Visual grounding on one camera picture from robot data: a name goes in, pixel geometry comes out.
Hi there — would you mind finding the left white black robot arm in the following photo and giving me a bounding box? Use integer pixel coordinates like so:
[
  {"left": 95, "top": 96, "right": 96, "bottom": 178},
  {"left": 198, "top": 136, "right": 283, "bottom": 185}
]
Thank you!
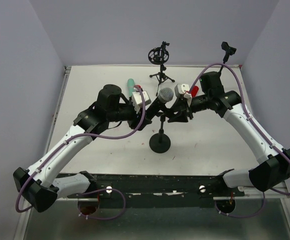
[{"left": 13, "top": 84, "right": 152, "bottom": 213}]

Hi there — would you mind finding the short black round-base stand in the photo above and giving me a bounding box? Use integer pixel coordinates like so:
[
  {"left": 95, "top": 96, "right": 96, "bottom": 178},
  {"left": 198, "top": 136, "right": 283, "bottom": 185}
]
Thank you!
[{"left": 149, "top": 107, "right": 171, "bottom": 154}]

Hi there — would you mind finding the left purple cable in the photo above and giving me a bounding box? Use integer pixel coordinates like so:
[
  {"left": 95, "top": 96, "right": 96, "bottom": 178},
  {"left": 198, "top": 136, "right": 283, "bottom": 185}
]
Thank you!
[{"left": 15, "top": 86, "right": 146, "bottom": 221}]

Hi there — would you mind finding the black tripod shock mount stand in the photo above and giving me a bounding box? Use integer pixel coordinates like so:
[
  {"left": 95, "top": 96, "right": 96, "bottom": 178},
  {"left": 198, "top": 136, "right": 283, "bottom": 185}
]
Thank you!
[{"left": 147, "top": 41, "right": 175, "bottom": 96}]

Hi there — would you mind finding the mint green microphone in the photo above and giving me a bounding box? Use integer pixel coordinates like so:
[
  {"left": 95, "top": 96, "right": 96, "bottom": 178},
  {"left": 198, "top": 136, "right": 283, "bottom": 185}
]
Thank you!
[{"left": 127, "top": 78, "right": 135, "bottom": 98}]

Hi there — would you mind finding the black mounting base plate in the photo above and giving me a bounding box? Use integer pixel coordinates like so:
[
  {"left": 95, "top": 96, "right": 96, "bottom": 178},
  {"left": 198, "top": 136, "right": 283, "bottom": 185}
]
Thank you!
[{"left": 68, "top": 174, "right": 245, "bottom": 209}]

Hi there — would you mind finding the black microphone silver grille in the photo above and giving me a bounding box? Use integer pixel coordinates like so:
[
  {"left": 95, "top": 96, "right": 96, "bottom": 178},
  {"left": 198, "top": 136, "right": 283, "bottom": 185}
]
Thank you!
[{"left": 150, "top": 87, "right": 174, "bottom": 113}]

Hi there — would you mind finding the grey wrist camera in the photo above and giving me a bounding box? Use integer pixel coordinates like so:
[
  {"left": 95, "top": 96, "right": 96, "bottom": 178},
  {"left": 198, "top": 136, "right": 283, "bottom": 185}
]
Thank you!
[
  {"left": 131, "top": 90, "right": 152, "bottom": 113},
  {"left": 174, "top": 83, "right": 192, "bottom": 100}
]

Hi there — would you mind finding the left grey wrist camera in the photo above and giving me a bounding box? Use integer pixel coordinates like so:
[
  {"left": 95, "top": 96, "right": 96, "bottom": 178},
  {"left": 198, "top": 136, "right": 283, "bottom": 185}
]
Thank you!
[{"left": 131, "top": 90, "right": 152, "bottom": 113}]

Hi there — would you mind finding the tall black round-base stand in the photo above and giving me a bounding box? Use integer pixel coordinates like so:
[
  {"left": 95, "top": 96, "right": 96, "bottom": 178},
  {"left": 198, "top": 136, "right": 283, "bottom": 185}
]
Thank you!
[{"left": 221, "top": 41, "right": 237, "bottom": 65}]

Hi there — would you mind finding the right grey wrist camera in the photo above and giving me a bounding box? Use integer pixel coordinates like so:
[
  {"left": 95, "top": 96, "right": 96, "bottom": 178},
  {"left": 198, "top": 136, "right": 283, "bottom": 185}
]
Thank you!
[{"left": 174, "top": 83, "right": 192, "bottom": 100}]

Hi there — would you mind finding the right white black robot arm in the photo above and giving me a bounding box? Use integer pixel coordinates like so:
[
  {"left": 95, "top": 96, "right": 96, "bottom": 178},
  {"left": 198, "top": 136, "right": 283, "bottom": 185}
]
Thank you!
[{"left": 168, "top": 71, "right": 290, "bottom": 192}]

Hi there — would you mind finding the red microphone grey grille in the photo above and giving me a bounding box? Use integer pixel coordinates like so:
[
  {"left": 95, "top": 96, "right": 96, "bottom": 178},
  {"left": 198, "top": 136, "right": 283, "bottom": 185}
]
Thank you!
[{"left": 191, "top": 85, "right": 199, "bottom": 98}]

